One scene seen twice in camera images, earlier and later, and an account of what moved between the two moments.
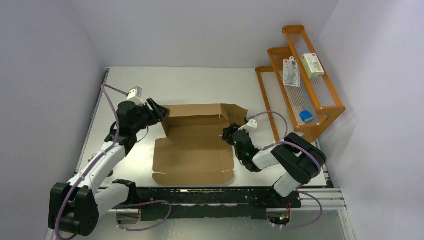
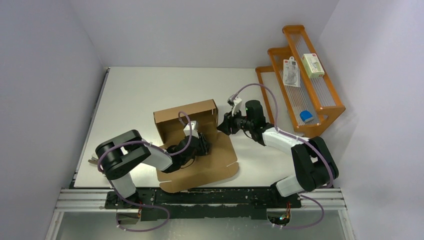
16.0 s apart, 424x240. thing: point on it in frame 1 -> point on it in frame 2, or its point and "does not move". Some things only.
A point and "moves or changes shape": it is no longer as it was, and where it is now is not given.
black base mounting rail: (211, 203) does not move
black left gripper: (158, 112) -> (205, 146)
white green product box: (313, 66) does not move
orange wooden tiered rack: (297, 91) does not move
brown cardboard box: (193, 152) moves or changes shape
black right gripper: (228, 131) -> (228, 122)
